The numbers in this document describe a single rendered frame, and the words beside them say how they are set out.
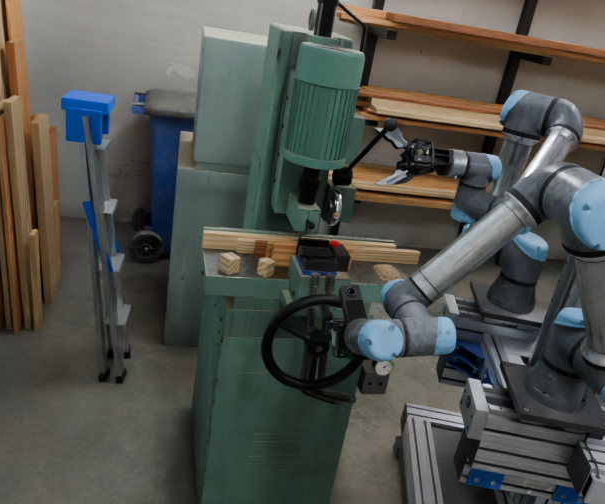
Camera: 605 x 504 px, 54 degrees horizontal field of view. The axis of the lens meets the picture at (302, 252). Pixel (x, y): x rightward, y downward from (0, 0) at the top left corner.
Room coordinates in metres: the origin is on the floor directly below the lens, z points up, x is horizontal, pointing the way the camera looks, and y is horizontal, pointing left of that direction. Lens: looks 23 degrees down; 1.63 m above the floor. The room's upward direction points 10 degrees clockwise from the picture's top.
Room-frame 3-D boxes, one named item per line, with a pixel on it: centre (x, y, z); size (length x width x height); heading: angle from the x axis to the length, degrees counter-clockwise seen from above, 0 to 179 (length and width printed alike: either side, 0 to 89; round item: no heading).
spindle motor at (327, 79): (1.65, 0.01, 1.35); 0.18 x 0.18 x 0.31
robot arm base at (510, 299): (1.77, -0.70, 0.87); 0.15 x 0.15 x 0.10
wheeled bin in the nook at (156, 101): (3.45, 0.78, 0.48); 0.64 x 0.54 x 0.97; 106
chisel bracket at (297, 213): (1.67, 0.02, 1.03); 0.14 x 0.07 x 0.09; 16
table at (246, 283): (1.55, -0.03, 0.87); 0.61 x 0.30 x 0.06; 106
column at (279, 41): (1.93, 0.10, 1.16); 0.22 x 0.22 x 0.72; 16
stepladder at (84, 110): (2.15, 0.80, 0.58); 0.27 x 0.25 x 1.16; 101
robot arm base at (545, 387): (1.28, -0.68, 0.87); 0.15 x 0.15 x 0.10
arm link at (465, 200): (1.61, -0.45, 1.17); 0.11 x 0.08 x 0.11; 55
